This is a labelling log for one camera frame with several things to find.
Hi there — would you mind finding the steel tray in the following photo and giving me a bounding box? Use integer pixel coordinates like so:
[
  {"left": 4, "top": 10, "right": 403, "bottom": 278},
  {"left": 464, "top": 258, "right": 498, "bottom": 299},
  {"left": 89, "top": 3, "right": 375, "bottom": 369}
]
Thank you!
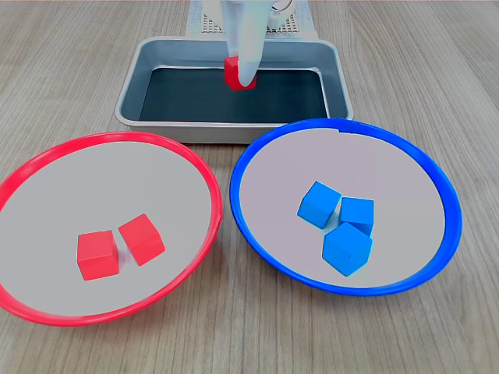
[{"left": 115, "top": 37, "right": 355, "bottom": 144}]

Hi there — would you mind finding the white plate with red rim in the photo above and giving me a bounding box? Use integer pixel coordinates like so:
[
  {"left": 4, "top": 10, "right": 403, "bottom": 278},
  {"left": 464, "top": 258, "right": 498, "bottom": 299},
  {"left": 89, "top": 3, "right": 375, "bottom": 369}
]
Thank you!
[{"left": 0, "top": 131, "right": 224, "bottom": 327}]

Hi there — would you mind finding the white plate with blue rim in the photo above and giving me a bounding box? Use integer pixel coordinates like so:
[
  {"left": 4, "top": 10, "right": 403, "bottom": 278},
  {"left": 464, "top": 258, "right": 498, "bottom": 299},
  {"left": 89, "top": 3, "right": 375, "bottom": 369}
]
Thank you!
[{"left": 228, "top": 118, "right": 463, "bottom": 298}]

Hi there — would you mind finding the black tray mat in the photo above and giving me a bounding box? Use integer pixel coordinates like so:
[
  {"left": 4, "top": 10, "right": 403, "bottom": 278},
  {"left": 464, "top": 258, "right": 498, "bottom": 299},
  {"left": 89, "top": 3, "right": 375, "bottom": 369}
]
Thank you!
[{"left": 139, "top": 66, "right": 331, "bottom": 122}]

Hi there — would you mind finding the translucent masking tape strip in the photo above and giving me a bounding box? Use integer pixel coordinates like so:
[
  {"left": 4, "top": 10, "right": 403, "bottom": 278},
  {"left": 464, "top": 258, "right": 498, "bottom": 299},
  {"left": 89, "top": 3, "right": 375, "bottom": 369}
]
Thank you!
[
  {"left": 186, "top": 0, "right": 203, "bottom": 39},
  {"left": 299, "top": 0, "right": 317, "bottom": 40}
]

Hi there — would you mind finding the pale perforated base plate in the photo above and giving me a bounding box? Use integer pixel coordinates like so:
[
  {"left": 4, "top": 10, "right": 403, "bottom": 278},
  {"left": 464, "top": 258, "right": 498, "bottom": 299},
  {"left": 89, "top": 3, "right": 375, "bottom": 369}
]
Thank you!
[{"left": 200, "top": 12, "right": 302, "bottom": 36}]

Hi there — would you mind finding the small red cube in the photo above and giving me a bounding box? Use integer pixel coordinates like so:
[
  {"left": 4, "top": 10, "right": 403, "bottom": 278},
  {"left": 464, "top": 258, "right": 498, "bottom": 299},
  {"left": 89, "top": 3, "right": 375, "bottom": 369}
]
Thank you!
[
  {"left": 118, "top": 213, "right": 167, "bottom": 267},
  {"left": 223, "top": 55, "right": 258, "bottom": 92},
  {"left": 76, "top": 229, "right": 120, "bottom": 281}
]

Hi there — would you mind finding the small blue cube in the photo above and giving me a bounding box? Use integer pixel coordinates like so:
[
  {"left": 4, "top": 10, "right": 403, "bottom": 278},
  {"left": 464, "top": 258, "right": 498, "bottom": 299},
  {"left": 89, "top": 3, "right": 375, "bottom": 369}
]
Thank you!
[
  {"left": 321, "top": 221, "right": 373, "bottom": 278},
  {"left": 296, "top": 180, "right": 344, "bottom": 230},
  {"left": 338, "top": 196, "right": 376, "bottom": 238}
]

